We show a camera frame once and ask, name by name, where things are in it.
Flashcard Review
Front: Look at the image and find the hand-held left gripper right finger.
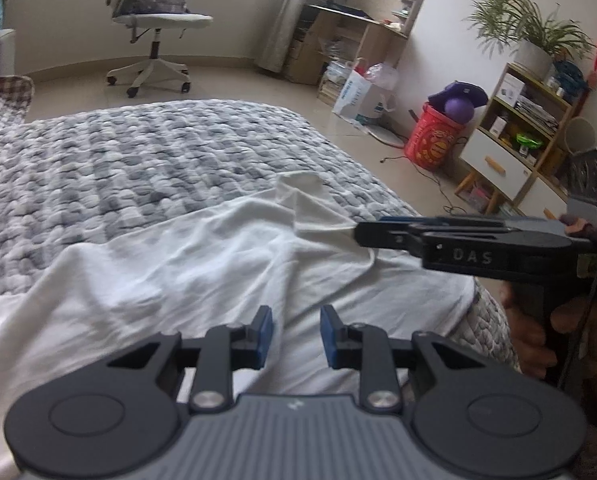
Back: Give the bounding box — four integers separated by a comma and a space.
320, 304, 483, 414

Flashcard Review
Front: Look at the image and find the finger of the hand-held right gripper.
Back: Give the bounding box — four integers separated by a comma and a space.
353, 220, 523, 273
377, 214, 525, 228

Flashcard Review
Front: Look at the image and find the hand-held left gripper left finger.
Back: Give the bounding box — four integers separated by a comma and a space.
107, 305, 275, 412

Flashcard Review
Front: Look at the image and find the white garment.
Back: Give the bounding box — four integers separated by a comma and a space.
0, 172, 479, 480

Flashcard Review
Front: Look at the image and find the person's right hand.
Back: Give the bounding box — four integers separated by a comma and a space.
500, 214, 597, 380

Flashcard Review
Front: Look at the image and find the red bucket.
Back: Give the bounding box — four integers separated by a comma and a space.
405, 102, 467, 170

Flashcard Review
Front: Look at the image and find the wooden shelf cabinet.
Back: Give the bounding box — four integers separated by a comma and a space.
453, 62, 587, 221

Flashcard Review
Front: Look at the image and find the green toy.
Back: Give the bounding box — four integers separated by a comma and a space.
509, 130, 542, 149

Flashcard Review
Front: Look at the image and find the purple ball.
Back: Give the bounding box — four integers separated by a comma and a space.
445, 97, 474, 124

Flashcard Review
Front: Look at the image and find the stack of magazines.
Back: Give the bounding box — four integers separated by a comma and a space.
516, 97, 562, 136

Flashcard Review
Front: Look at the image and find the white shopping bag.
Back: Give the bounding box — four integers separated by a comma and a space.
333, 67, 387, 126

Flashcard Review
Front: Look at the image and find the clear plastic bag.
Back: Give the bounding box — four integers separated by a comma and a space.
366, 62, 399, 93

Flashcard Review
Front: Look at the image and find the white box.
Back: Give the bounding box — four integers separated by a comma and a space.
496, 72, 525, 106

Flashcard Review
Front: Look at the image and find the teal basket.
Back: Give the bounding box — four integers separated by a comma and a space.
553, 60, 590, 92

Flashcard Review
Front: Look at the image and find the wooden desk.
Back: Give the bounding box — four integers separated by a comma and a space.
284, 0, 433, 106

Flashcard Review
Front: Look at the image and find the potted spider plant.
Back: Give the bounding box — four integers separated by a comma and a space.
466, 0, 597, 80

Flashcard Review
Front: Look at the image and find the grey checkered quilt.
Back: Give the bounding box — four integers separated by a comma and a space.
0, 96, 524, 376

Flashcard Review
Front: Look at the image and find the grey curtain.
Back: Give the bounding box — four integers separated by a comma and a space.
257, 0, 362, 74

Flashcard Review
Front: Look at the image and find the white office chair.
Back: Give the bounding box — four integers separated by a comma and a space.
106, 0, 214, 99

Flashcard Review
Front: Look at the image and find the plaid bed sheet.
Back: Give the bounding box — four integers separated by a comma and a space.
0, 76, 35, 126

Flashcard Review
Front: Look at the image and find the black cable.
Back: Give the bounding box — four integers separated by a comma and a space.
379, 152, 468, 217

